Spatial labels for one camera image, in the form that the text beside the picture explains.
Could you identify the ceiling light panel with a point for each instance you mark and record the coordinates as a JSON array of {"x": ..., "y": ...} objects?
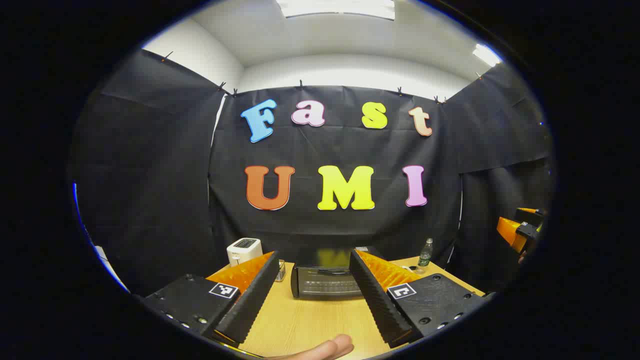
[
  {"x": 486, "y": 54},
  {"x": 340, "y": 7}
]

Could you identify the white toaster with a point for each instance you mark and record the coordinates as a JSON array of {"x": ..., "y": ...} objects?
[{"x": 244, "y": 250}]

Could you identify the black electric oven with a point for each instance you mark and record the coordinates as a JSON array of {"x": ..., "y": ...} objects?
[{"x": 325, "y": 282}]

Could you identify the black backdrop cloth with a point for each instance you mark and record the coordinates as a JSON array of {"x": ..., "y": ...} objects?
[{"x": 150, "y": 175}]

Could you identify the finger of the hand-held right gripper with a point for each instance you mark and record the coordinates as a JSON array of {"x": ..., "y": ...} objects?
[{"x": 510, "y": 231}]

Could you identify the white divided tray with beans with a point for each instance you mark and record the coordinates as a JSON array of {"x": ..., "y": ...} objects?
[{"x": 409, "y": 268}]

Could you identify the clear plastic water bottle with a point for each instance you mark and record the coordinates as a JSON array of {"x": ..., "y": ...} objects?
[{"x": 425, "y": 257}]

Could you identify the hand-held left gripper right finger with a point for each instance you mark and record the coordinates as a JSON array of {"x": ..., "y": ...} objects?
[{"x": 372, "y": 295}]

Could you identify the small glass jar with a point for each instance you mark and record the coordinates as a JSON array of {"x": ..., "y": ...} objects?
[{"x": 281, "y": 271}]

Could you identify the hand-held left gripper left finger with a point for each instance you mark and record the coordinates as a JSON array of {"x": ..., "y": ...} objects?
[{"x": 252, "y": 295}]

